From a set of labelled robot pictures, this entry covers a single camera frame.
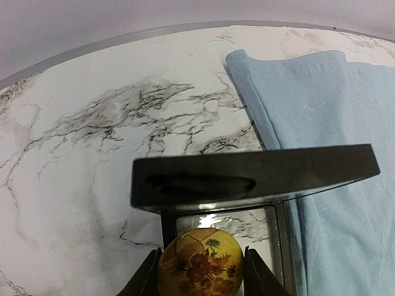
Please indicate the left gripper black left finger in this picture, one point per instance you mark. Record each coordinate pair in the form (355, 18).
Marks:
(144, 281)

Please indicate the right black brooch box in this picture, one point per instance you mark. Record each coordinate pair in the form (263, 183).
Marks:
(180, 188)

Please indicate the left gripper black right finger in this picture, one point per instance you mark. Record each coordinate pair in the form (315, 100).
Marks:
(258, 278)

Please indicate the light blue printed t-shirt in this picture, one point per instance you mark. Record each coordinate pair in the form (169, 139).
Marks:
(335, 119)

